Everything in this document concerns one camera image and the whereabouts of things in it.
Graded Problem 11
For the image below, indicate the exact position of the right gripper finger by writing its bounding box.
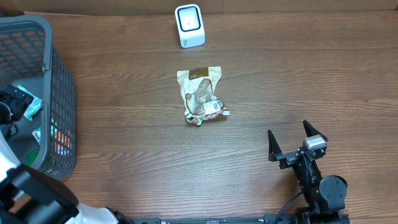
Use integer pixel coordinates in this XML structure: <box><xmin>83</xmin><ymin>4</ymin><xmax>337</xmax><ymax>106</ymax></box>
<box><xmin>303</xmin><ymin>120</ymin><xmax>328</xmax><ymax>142</ymax></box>
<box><xmin>267</xmin><ymin>129</ymin><xmax>282</xmax><ymax>162</ymax></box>

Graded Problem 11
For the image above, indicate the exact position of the teal wipes packet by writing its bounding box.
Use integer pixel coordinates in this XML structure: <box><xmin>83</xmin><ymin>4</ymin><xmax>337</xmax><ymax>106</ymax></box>
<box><xmin>17</xmin><ymin>85</ymin><xmax>42</xmax><ymax>121</ymax></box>

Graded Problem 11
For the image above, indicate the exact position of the teal tissue pack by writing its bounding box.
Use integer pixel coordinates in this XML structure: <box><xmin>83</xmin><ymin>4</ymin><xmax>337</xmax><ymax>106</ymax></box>
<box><xmin>32</xmin><ymin>127</ymin><xmax>41</xmax><ymax>145</ymax></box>

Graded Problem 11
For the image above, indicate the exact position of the orange tissue pack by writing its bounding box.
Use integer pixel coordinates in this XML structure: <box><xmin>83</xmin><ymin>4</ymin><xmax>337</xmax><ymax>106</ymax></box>
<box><xmin>51</xmin><ymin>129</ymin><xmax>70</xmax><ymax>155</ymax></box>

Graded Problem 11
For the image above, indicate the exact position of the beige snack pouch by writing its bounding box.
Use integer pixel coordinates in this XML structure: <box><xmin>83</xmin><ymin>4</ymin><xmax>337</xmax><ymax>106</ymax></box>
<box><xmin>177</xmin><ymin>67</ymin><xmax>230</xmax><ymax>126</ymax></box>

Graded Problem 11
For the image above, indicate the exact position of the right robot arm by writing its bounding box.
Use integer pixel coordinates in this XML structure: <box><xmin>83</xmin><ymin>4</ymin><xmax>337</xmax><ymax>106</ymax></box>
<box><xmin>264</xmin><ymin>120</ymin><xmax>350</xmax><ymax>224</ymax></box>

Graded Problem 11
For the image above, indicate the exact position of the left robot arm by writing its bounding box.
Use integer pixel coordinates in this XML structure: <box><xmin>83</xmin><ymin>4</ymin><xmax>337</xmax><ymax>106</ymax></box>
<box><xmin>1</xmin><ymin>85</ymin><xmax>132</xmax><ymax>224</ymax></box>

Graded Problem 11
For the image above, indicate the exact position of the white barcode scanner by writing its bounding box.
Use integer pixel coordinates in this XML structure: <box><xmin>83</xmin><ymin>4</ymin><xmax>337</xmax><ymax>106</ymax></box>
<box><xmin>175</xmin><ymin>4</ymin><xmax>206</xmax><ymax>49</ymax></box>

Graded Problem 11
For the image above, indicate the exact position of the grey plastic mesh basket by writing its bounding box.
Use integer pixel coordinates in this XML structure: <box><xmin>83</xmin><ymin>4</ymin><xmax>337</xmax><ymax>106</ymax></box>
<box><xmin>1</xmin><ymin>16</ymin><xmax>76</xmax><ymax>179</ymax></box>

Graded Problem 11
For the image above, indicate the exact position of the green bottle cap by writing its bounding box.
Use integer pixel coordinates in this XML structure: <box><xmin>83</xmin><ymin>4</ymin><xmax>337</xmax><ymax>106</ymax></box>
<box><xmin>24</xmin><ymin>149</ymin><xmax>39</xmax><ymax>166</ymax></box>

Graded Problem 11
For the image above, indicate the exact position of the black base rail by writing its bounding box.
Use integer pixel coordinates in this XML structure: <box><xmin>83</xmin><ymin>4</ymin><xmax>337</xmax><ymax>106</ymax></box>
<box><xmin>130</xmin><ymin>213</ymin><xmax>299</xmax><ymax>224</ymax></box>

